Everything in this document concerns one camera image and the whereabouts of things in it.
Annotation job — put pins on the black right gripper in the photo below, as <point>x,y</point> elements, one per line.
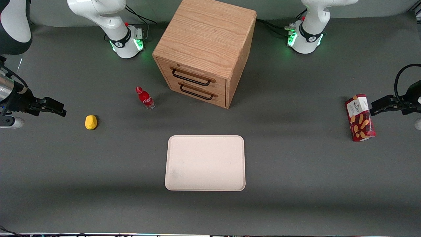
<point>23,100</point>

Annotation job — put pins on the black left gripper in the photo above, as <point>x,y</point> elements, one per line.
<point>406,102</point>

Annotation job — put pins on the red coke bottle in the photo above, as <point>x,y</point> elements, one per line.
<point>145,98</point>

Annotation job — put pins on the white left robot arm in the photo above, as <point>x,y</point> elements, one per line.
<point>312,19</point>

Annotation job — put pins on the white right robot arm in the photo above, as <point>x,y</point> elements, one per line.
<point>111,19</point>

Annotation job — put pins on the beige rectangular tray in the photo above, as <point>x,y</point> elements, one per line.
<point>205,163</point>

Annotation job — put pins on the red cookie box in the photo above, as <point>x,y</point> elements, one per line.
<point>360,118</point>

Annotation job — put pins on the yellow lemon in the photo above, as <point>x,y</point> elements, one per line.
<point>90,122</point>

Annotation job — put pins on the wooden drawer cabinet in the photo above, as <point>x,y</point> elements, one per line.
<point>207,36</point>

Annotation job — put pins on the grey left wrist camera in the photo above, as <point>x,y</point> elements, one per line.
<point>418,124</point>

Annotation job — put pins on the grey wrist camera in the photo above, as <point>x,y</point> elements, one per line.
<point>10,122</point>
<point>418,124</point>

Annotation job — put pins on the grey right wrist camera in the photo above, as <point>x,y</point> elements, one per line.
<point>10,122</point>

